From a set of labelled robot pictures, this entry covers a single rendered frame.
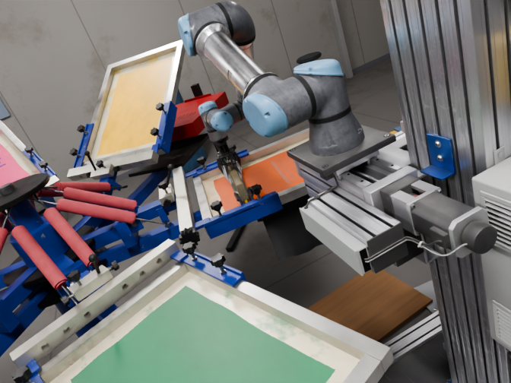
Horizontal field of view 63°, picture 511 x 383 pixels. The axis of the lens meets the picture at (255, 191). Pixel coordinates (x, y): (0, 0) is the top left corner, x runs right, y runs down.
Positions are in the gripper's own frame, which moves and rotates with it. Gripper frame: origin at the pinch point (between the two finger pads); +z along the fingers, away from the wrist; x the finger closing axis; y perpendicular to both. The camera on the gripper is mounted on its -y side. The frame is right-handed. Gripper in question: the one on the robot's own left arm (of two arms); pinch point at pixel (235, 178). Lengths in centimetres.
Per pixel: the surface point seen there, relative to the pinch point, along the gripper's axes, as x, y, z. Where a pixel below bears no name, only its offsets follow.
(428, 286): 76, 6, 100
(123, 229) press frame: -51, 8, -1
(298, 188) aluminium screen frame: 19.9, 29.6, 1.6
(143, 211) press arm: -41.4, 3.3, -3.0
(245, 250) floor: -9, -102, 102
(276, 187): 14.1, 13.9, 5.2
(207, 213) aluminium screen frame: -16.2, 19.3, 1.7
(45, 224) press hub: -79, 3, -14
